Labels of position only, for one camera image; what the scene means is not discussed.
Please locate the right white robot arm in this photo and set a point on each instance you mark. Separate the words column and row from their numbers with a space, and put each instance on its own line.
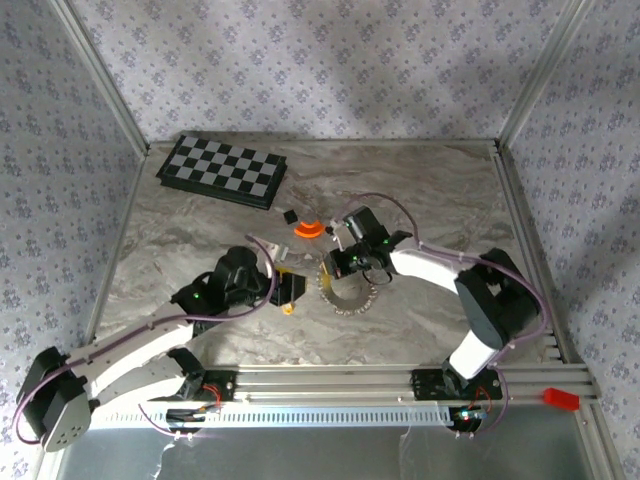
column 425, row 270

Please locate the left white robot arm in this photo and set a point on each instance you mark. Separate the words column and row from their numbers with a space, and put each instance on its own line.
column 125, row 350

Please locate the orange curved plastic piece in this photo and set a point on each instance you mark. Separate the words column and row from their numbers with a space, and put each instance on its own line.
column 309, row 231

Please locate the small black cube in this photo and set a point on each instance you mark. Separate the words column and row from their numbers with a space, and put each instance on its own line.
column 290, row 216

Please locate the black white folded chessboard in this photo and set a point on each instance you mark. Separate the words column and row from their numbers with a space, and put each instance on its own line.
column 220, row 167

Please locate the shiny metal panel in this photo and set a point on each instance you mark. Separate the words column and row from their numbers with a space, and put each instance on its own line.
column 300, row 455

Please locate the red toy brick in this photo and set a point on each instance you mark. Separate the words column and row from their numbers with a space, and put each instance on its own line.
column 561, row 399

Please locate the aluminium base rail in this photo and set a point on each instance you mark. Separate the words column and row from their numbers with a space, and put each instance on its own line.
column 325, row 382

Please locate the aluminium side rail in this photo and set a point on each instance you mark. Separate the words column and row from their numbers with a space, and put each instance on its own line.
column 531, row 240
column 116, row 240

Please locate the aluminium frame post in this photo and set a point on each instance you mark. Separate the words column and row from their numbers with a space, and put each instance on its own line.
column 545, row 75
column 101, row 75

